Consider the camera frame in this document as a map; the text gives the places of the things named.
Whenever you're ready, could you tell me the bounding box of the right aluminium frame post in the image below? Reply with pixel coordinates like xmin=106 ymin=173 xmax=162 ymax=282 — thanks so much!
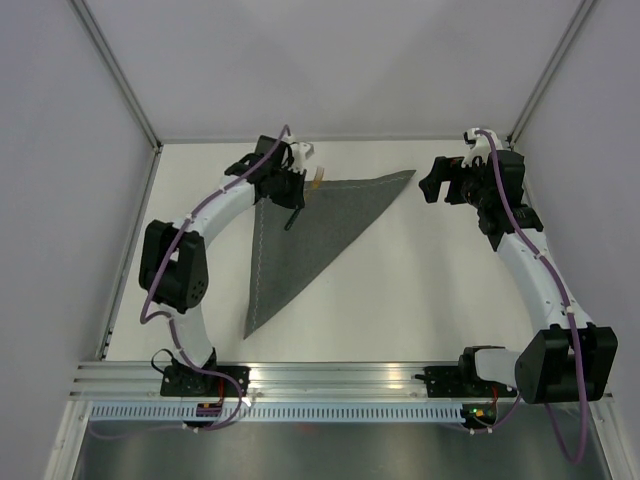
xmin=506 ymin=0 xmax=599 ymax=148

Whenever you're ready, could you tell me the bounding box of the grey cloth napkin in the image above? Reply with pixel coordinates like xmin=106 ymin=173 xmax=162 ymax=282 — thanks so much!
xmin=243 ymin=170 xmax=415 ymax=338

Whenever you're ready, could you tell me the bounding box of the aluminium front rail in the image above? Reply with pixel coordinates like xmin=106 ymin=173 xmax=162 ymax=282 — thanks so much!
xmin=69 ymin=360 xmax=615 ymax=402

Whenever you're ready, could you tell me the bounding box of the gold fork green handle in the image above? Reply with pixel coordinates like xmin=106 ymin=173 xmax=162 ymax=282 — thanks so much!
xmin=284 ymin=166 xmax=325 ymax=231

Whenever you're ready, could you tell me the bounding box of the wrist white camera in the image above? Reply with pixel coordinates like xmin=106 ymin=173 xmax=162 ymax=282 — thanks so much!
xmin=461 ymin=127 xmax=504 ymax=168
xmin=286 ymin=141 xmax=315 ymax=170

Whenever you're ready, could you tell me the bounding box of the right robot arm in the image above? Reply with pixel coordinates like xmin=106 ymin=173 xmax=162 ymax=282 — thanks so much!
xmin=419 ymin=150 xmax=618 ymax=404

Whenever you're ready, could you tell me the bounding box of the white slotted cable duct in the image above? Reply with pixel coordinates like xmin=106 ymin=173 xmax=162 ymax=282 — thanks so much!
xmin=89 ymin=401 xmax=464 ymax=424

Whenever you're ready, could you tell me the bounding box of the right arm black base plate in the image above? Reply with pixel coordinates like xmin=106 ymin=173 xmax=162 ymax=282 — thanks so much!
xmin=413 ymin=365 xmax=517 ymax=399

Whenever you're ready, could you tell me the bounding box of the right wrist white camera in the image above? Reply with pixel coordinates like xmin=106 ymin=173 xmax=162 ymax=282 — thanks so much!
xmin=461 ymin=127 xmax=504 ymax=168

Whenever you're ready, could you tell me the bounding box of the left aluminium frame post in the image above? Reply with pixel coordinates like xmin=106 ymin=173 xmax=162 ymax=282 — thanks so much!
xmin=68 ymin=0 xmax=162 ymax=152

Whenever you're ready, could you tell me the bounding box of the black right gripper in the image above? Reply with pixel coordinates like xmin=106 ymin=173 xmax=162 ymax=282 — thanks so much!
xmin=419 ymin=153 xmax=493 ymax=210

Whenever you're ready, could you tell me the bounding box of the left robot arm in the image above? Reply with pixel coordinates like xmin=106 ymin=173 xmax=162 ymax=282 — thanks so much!
xmin=138 ymin=127 xmax=314 ymax=396

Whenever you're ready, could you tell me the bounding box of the aluminium frame post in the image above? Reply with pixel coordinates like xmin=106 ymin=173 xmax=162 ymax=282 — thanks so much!
xmin=506 ymin=0 xmax=599 ymax=148
xmin=68 ymin=0 xmax=162 ymax=152

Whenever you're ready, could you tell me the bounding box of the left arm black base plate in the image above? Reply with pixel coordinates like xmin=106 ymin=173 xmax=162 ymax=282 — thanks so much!
xmin=160 ymin=363 xmax=250 ymax=398

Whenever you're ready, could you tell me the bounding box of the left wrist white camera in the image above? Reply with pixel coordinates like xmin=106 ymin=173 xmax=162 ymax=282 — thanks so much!
xmin=286 ymin=141 xmax=315 ymax=170

